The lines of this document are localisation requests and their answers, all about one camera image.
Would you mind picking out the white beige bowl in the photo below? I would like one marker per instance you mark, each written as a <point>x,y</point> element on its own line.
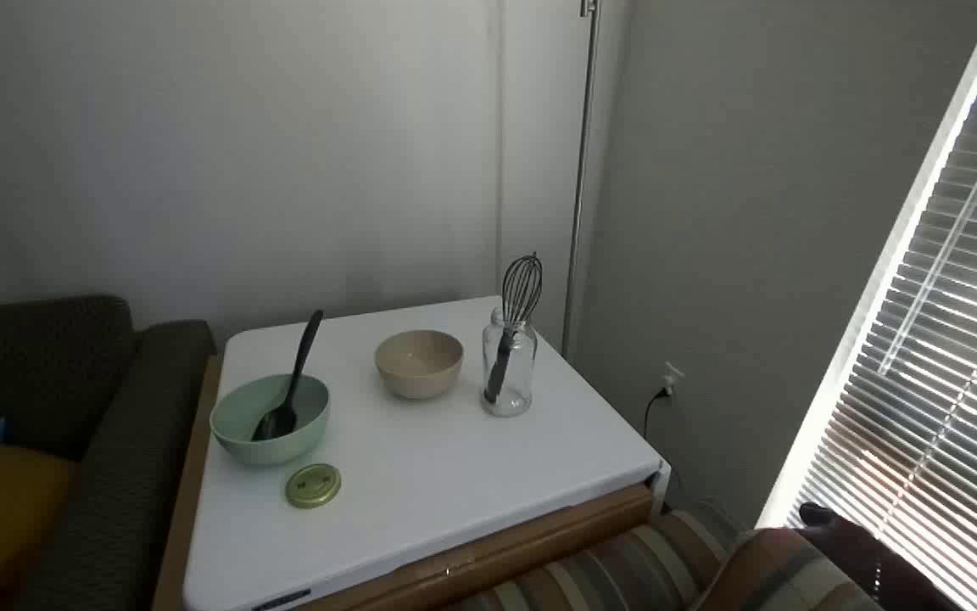
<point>418,366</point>

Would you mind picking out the clear glass jar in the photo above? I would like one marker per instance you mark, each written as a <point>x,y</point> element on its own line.
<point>517,378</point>

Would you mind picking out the black spoon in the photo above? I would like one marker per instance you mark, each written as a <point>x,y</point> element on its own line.
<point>282,417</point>

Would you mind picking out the green jar lid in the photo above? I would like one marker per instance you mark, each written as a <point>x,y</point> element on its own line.
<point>314,485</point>

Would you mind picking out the dark grey sofa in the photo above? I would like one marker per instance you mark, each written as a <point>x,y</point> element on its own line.
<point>116,401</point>

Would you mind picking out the white window blinds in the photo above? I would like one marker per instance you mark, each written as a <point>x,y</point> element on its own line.
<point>892,437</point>

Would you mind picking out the metal whisk black handle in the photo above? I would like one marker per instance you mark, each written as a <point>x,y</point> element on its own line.
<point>517,304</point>

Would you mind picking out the wall power outlet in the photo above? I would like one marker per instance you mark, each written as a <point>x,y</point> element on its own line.
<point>671,378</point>

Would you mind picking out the wooden table frame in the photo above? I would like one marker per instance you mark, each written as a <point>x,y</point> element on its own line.
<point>431,503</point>

